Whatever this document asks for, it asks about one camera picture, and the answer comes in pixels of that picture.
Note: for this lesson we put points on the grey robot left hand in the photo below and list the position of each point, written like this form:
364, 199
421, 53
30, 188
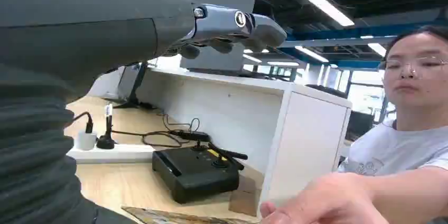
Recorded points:
87, 16

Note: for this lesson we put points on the person's hand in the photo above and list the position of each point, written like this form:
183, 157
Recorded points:
325, 201

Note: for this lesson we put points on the printed landscape picture card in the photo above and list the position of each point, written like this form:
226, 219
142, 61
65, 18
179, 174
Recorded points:
168, 217

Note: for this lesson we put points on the ribbed grey robot left arm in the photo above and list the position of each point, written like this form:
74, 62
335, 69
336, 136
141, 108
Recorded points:
31, 152

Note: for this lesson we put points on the black desk monitor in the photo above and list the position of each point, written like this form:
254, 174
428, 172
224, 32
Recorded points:
131, 82

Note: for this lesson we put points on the person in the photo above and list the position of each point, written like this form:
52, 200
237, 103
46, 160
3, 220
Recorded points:
406, 138

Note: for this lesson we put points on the white desk partition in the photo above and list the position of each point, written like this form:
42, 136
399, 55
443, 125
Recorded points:
245, 117

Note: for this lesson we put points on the white plug adapter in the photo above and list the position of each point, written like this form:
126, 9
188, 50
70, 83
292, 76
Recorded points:
86, 140

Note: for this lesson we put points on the black remote controller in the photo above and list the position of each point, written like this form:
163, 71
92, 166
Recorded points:
196, 173

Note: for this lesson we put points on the white power strip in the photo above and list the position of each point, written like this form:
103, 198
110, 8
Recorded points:
112, 154

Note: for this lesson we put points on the long ceiling light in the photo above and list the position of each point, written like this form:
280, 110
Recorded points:
282, 64
311, 54
323, 4
377, 49

